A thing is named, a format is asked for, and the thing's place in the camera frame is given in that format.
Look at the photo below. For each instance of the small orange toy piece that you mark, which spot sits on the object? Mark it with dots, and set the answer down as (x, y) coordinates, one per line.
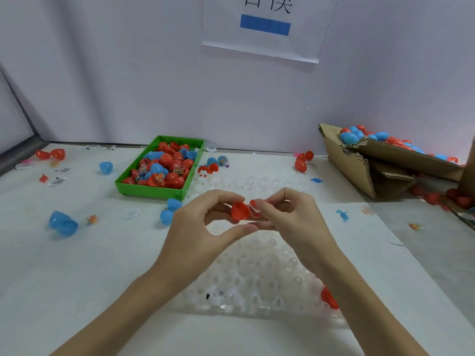
(414, 226)
(92, 218)

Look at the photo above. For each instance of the white paper sign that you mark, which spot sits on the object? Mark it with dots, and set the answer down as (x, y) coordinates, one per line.
(312, 29)

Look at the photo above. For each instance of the tall brown cardboard box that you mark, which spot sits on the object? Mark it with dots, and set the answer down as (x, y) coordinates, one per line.
(467, 170)

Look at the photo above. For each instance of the green plastic tray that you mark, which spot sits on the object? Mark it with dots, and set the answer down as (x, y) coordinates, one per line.
(145, 193)

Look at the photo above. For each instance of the grey metal rail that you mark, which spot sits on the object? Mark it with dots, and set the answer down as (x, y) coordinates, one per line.
(18, 158)

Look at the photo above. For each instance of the person's right forearm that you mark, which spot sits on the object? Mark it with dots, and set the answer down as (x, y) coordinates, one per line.
(367, 315)

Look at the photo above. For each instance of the blue egg shell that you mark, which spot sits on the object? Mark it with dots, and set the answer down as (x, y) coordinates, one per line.
(63, 223)

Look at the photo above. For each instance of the pile of finished eggs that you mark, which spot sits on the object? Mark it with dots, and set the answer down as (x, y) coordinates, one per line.
(382, 137)

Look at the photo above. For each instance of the cardboard box of capsules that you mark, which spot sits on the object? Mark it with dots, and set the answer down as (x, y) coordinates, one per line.
(349, 163)

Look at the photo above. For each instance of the small capsule cluster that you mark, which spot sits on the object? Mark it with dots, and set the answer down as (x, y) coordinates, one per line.
(214, 164)

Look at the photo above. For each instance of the small blue toy piece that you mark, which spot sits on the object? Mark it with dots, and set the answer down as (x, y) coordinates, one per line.
(342, 215)

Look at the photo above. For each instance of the person's left hand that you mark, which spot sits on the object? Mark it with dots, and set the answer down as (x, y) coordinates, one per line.
(193, 241)

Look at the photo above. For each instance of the person's left forearm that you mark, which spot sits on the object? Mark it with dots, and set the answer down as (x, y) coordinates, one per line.
(111, 322)

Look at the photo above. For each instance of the single blue egg half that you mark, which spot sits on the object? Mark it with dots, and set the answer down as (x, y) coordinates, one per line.
(106, 167)

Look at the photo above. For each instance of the clear plastic egg tray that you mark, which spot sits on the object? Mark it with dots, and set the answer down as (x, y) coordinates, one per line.
(245, 281)

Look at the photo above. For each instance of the person's right hand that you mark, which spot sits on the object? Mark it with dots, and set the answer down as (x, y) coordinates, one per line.
(304, 226)

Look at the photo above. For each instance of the clear triangular panel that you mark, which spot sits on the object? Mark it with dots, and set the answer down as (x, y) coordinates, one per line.
(11, 118)

